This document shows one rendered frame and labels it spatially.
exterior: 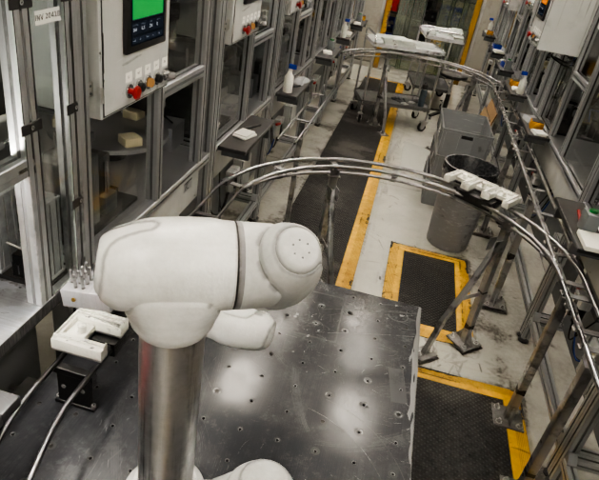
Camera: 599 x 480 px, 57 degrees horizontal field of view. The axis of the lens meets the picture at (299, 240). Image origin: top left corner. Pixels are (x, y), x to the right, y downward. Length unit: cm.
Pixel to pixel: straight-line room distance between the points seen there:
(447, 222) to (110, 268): 341
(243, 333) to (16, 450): 64
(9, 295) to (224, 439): 70
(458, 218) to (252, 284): 329
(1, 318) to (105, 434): 40
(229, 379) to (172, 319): 97
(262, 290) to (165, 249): 14
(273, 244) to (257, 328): 59
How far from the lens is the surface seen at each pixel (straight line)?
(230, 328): 133
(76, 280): 151
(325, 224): 313
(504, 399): 304
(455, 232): 405
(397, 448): 168
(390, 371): 189
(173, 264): 75
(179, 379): 90
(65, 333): 160
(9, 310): 165
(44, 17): 142
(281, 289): 77
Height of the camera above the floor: 191
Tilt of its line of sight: 30 degrees down
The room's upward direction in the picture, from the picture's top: 10 degrees clockwise
